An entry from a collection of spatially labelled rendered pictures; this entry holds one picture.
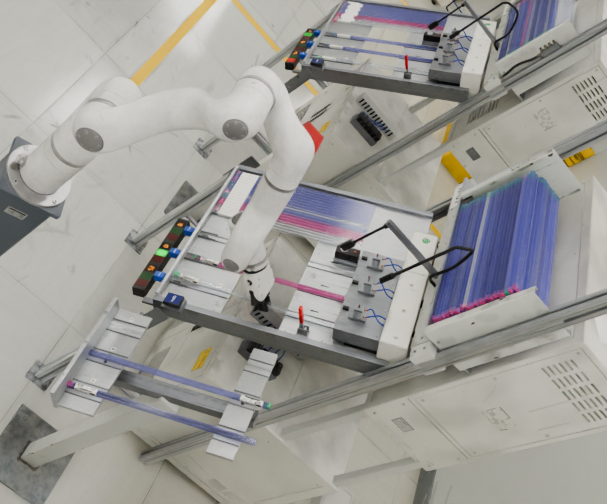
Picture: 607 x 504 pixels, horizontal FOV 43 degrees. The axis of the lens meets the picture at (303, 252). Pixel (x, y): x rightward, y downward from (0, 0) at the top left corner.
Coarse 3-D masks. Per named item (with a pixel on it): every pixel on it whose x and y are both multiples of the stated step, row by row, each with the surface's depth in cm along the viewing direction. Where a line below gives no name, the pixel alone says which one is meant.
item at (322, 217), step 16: (240, 176) 269; (256, 176) 270; (224, 192) 262; (240, 192) 263; (304, 192) 265; (320, 192) 266; (224, 208) 256; (240, 208) 257; (288, 208) 258; (304, 208) 259; (320, 208) 260; (336, 208) 260; (352, 208) 261; (368, 208) 261; (288, 224) 253; (304, 224) 253; (320, 224) 254; (336, 224) 254; (352, 224) 255; (368, 224) 255; (320, 240) 248; (336, 240) 248
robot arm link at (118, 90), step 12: (108, 84) 191; (120, 84) 192; (132, 84) 194; (96, 96) 188; (108, 96) 188; (120, 96) 189; (132, 96) 192; (72, 120) 197; (60, 132) 197; (72, 132) 196; (60, 144) 196; (72, 144) 196; (60, 156) 198; (72, 156) 197; (84, 156) 198; (96, 156) 202
